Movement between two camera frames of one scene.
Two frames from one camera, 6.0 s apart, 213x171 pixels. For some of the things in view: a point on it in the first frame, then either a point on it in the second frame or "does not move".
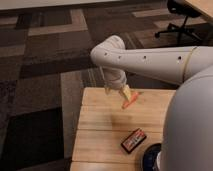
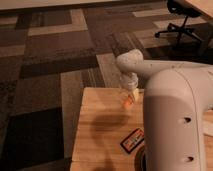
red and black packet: (133, 140) does not move
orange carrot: (131, 100) does not move
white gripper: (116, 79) -> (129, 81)
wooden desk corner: (204, 7) does not move
